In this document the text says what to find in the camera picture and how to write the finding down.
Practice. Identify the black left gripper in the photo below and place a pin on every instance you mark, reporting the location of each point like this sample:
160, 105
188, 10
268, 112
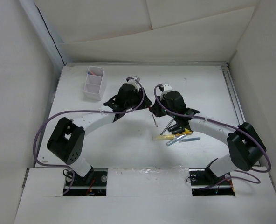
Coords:
146, 103

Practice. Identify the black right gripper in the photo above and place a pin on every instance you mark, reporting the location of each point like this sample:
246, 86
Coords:
155, 109

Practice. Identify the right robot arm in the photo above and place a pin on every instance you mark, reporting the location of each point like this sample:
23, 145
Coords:
245, 148

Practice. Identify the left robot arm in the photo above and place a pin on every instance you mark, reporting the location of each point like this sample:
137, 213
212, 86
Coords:
66, 140

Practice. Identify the black marker green cap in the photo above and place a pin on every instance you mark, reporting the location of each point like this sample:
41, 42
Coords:
173, 127

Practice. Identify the black marker yellow cap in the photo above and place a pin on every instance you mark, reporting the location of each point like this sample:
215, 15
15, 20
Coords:
179, 130

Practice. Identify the yellow highlighter clear cap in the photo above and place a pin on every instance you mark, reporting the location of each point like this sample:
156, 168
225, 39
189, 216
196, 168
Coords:
163, 137

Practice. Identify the white three-compartment organizer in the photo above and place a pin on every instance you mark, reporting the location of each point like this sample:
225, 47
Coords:
95, 85

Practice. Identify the light blue pen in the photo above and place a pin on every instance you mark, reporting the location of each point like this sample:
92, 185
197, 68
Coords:
176, 139

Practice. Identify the blue clear pen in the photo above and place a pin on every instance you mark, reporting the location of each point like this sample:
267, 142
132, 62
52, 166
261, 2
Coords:
189, 139

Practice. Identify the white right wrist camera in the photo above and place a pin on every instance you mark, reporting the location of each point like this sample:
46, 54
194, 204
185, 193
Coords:
165, 88

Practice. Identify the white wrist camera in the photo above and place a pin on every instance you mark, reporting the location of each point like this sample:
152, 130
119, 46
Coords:
165, 88
135, 81

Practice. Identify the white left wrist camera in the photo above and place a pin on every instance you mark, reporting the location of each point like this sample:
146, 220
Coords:
135, 81

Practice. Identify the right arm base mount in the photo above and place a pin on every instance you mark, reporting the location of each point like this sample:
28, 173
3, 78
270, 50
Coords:
205, 183

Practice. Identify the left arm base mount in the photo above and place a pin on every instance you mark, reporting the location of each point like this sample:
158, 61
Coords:
95, 186

